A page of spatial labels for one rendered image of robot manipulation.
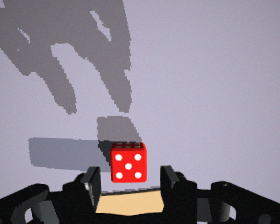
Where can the red die with white pips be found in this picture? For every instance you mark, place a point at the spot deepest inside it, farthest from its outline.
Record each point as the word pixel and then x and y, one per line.
pixel 128 162

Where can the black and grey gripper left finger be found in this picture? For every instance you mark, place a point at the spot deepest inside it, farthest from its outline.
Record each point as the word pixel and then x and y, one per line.
pixel 75 207

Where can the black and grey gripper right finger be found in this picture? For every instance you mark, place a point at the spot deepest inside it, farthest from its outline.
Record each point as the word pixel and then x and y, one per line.
pixel 213 205

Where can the tan flat mat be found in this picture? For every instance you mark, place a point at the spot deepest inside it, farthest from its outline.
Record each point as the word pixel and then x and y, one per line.
pixel 131 203

